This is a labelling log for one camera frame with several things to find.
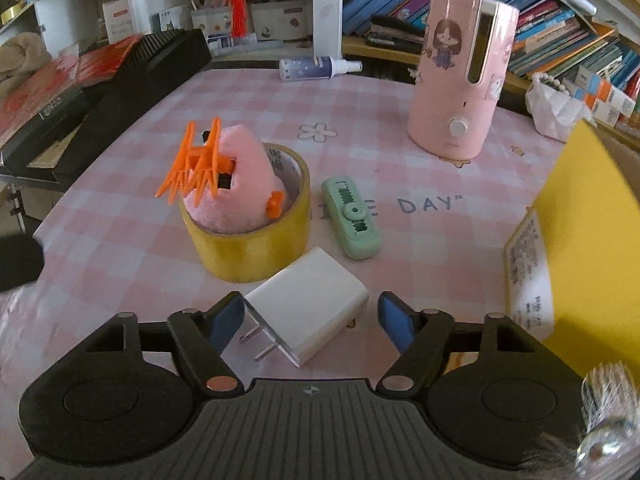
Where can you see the orange hair claw clip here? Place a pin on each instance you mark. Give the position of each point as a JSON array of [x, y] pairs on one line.
[[192, 165]]

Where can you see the large black ribbed case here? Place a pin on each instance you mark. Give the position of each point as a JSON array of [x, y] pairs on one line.
[[150, 70]]

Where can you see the red tassel ornament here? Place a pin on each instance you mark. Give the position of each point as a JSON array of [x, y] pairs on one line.
[[237, 5]]

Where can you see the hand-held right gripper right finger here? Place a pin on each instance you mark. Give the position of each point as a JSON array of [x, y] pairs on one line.
[[397, 322]]

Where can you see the white charger plug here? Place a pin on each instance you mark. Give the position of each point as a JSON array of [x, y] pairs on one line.
[[310, 305]]

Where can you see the pink plush toy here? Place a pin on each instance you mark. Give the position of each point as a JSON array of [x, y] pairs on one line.
[[240, 185]]

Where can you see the black stapler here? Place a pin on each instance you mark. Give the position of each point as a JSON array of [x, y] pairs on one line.
[[395, 35]]

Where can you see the pink checked tablecloth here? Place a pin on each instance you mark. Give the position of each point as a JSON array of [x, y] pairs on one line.
[[400, 180]]

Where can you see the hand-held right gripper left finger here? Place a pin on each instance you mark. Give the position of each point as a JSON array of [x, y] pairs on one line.
[[227, 320]]

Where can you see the small spray bottle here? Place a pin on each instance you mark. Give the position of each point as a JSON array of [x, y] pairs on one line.
[[310, 69]]

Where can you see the white bookshelf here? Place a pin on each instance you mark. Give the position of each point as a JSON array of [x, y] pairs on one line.
[[327, 5]]

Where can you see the pink humidifier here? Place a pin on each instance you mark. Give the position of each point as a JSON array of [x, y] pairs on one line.
[[450, 90]]

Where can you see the blue white small box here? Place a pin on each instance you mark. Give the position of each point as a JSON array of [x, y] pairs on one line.
[[169, 20]]

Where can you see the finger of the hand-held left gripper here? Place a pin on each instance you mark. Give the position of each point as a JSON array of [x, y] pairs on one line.
[[20, 262]]

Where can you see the orange blue small box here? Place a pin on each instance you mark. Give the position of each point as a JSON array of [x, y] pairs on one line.
[[617, 107], [597, 90]]

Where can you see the yellow tape roll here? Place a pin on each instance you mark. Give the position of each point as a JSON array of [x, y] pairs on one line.
[[250, 255]]

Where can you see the slim black box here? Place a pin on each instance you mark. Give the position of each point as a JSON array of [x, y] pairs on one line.
[[55, 115]]

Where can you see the yellow cardboard box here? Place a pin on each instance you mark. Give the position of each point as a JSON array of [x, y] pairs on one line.
[[590, 260]]

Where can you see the red paper packets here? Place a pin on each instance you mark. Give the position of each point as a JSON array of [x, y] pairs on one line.
[[85, 65]]

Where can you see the green correction tape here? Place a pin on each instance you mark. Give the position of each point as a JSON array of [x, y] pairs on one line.
[[350, 220]]

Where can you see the beige cloth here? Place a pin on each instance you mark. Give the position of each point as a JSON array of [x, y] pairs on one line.
[[22, 62]]

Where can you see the desk pen holders with brushes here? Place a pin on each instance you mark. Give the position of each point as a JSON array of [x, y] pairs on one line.
[[270, 15]]

